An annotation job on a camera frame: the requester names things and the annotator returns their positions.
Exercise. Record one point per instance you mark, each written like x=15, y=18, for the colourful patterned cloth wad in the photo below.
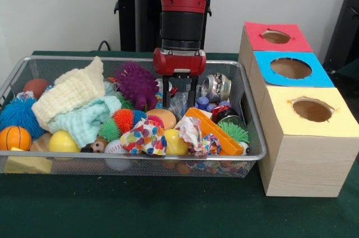
x=144, y=139

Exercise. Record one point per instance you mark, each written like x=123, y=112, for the green spiky toy with eyes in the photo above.
x=235, y=131

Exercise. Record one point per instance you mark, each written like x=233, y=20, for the orange foam disc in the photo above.
x=164, y=117

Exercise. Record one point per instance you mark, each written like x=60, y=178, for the mint waffle cloth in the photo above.
x=81, y=121

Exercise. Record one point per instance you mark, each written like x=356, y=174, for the purple spiky ball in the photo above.
x=137, y=85

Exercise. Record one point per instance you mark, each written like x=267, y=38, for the white baseball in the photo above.
x=114, y=146

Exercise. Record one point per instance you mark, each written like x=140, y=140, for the small clear plastic bottle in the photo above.
x=179, y=104

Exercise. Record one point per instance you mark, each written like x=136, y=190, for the small orange basketball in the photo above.
x=15, y=138

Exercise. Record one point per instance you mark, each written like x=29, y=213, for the wooden three-hole box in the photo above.
x=308, y=165

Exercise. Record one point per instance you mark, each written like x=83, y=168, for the crushed silver can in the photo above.
x=217, y=86

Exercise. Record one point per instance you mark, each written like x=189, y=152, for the large blue spiky ball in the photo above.
x=19, y=114

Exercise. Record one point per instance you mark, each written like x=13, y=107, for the reddish brown ball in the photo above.
x=35, y=86

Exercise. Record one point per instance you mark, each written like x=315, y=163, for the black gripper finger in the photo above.
x=192, y=90
x=166, y=92

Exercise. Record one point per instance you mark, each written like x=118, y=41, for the black upright panel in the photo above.
x=345, y=24

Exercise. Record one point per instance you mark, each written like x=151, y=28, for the orange plastic grid toy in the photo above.
x=216, y=132

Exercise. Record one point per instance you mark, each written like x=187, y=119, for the cream waffle cloth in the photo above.
x=73, y=89

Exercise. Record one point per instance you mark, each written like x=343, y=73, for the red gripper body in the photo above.
x=179, y=62

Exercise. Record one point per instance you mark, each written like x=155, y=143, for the yellow tennis ball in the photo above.
x=175, y=142

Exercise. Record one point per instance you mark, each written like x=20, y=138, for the smooth yellow ball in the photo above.
x=63, y=142

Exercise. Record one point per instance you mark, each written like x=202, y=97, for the dark green table cloth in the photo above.
x=168, y=210
x=350, y=72

